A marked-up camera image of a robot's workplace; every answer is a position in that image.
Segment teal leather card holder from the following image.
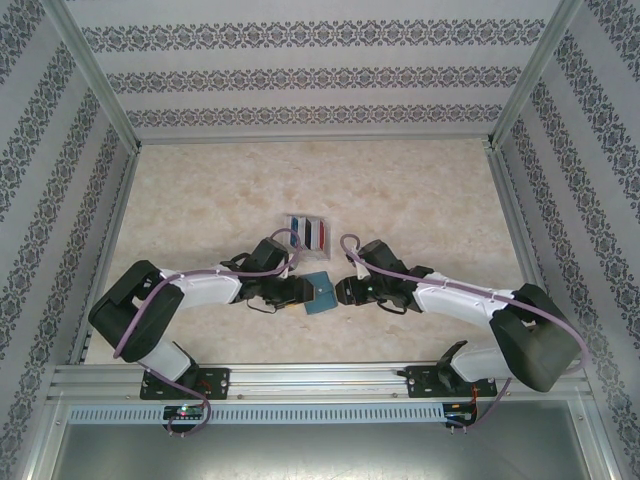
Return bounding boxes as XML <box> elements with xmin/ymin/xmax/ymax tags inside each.
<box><xmin>301</xmin><ymin>270</ymin><xmax>338</xmax><ymax>317</ymax></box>

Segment small circuit board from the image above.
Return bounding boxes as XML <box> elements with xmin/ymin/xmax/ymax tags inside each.
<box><xmin>444</xmin><ymin>401</ymin><xmax>480</xmax><ymax>426</ymax></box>
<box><xmin>163</xmin><ymin>405</ymin><xmax>208</xmax><ymax>421</ymax></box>

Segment grey metal sheet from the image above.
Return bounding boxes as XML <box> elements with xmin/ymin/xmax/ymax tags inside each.
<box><xmin>29</xmin><ymin>402</ymin><xmax>614</xmax><ymax>480</ymax></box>

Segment aluminium mounting rail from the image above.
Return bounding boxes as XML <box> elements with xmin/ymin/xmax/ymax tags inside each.
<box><xmin>48</xmin><ymin>363</ymin><xmax>592</xmax><ymax>403</ymax></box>

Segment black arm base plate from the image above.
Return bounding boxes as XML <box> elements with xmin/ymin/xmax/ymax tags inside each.
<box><xmin>140</xmin><ymin>366</ymin><xmax>232</xmax><ymax>402</ymax></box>
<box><xmin>405</xmin><ymin>364</ymin><xmax>499</xmax><ymax>400</ymax></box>

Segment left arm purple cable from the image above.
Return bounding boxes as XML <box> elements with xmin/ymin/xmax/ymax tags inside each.
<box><xmin>113</xmin><ymin>227</ymin><xmax>304</xmax><ymax>361</ymax></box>

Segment slotted white cable duct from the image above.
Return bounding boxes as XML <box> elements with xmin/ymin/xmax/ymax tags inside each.
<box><xmin>66</xmin><ymin>403</ymin><xmax>447</xmax><ymax>425</ymax></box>

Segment short purple cable loop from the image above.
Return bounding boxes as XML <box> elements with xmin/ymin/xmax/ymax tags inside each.
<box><xmin>467</xmin><ymin>378</ymin><xmax>512</xmax><ymax>432</ymax></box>
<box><xmin>167</xmin><ymin>378</ymin><xmax>213</xmax><ymax>433</ymax></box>

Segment aluminium frame side rail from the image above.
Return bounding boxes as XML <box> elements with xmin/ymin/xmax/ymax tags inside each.
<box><xmin>68</xmin><ymin>147</ymin><xmax>141</xmax><ymax>367</ymax></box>
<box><xmin>483</xmin><ymin>142</ymin><xmax>554</xmax><ymax>294</ymax></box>

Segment aluminium frame post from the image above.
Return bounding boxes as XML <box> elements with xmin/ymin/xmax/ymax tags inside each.
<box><xmin>487</xmin><ymin>0</ymin><xmax>587</xmax><ymax>150</ymax></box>
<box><xmin>51</xmin><ymin>0</ymin><xmax>143</xmax><ymax>154</ymax></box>

